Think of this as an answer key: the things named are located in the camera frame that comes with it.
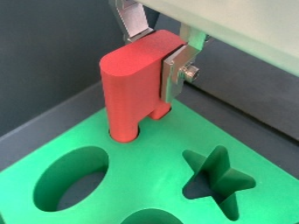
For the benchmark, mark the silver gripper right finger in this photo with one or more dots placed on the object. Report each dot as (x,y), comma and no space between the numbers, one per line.
(178,67)

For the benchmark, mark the green shape-sorter board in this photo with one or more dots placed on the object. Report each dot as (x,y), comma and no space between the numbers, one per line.
(184,174)

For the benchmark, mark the red square-circle peg object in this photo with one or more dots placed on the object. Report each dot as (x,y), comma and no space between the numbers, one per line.
(132,76)

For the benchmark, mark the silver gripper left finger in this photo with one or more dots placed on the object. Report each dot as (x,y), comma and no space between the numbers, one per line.
(130,14)

